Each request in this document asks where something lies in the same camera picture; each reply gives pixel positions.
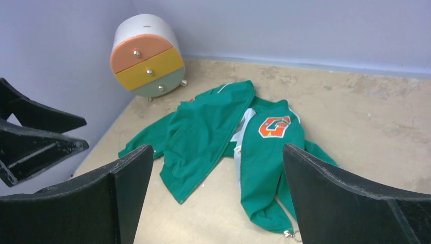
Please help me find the green zip-up jacket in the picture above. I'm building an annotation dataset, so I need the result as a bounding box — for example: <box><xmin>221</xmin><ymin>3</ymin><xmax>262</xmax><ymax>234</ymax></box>
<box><xmin>118</xmin><ymin>80</ymin><xmax>334</xmax><ymax>233</ymax></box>

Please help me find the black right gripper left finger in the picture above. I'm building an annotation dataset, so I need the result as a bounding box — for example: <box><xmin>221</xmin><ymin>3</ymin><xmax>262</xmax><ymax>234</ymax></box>
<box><xmin>1</xmin><ymin>145</ymin><xmax>154</xmax><ymax>243</ymax></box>

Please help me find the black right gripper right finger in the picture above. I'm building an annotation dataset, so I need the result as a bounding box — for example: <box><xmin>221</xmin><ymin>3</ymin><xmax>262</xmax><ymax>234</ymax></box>
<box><xmin>283</xmin><ymin>144</ymin><xmax>430</xmax><ymax>243</ymax></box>

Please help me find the round three-drawer cabinet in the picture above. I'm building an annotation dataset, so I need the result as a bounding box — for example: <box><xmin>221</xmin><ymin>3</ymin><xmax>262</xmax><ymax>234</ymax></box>
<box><xmin>110</xmin><ymin>14</ymin><xmax>188</xmax><ymax>100</ymax></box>

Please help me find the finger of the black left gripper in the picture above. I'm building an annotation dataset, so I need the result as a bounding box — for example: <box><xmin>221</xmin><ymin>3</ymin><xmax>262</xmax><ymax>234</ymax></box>
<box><xmin>1</xmin><ymin>120</ymin><xmax>89</xmax><ymax>187</ymax></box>
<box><xmin>1</xmin><ymin>78</ymin><xmax>87</xmax><ymax>133</ymax></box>

